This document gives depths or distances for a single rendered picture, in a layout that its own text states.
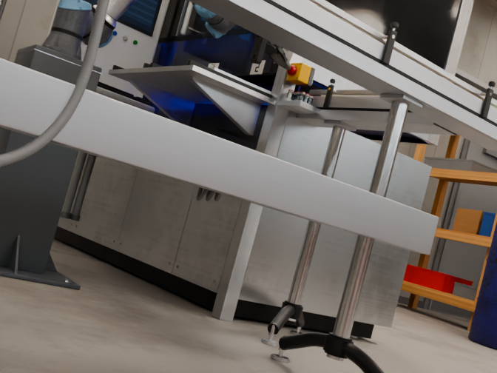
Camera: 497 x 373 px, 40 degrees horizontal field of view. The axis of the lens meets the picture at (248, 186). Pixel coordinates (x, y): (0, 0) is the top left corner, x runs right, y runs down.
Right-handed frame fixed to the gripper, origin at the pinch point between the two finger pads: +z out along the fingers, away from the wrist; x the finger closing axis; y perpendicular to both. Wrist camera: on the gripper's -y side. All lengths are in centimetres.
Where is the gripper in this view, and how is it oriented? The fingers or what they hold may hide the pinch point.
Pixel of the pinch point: (286, 68)
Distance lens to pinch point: 266.6
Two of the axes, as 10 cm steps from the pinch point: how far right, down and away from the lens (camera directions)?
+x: -5.9, -1.1, 8.0
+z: 5.8, 6.3, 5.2
